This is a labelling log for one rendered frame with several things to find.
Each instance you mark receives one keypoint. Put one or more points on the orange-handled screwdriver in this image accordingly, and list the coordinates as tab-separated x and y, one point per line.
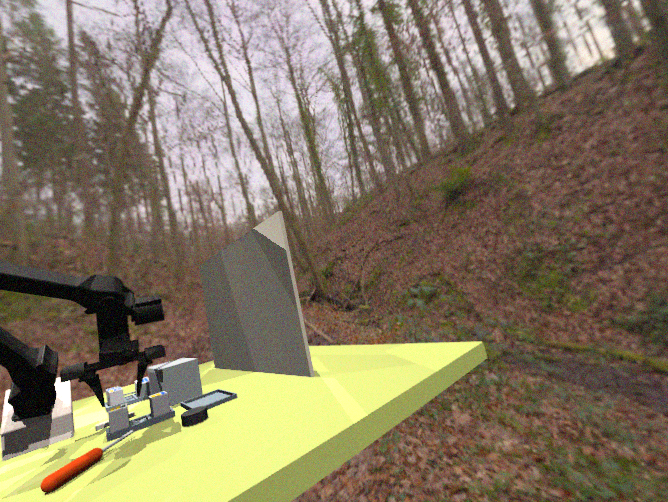
67	472

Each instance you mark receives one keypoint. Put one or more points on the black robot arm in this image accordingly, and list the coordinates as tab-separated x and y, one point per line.
34	370

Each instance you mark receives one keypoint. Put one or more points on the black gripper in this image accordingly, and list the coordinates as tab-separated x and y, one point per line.
86	372

